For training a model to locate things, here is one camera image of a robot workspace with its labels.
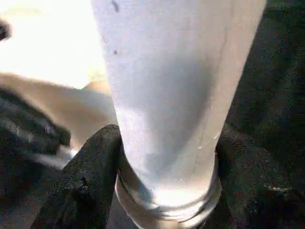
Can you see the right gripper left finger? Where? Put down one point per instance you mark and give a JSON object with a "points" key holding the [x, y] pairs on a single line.
{"points": [[83, 181]]}

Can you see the white plastic table top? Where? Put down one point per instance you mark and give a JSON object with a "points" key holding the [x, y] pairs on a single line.
{"points": [[47, 47]]}

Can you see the white plastic table leg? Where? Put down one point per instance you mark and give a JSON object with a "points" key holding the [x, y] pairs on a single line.
{"points": [[166, 71]]}

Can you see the black work mat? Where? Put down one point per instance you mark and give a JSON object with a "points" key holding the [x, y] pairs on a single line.
{"points": [[274, 83]]}

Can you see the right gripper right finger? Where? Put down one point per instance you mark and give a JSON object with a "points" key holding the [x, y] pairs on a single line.
{"points": [[262, 190]]}

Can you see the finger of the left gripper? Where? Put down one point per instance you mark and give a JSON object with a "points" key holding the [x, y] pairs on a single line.
{"points": [[4, 29]]}

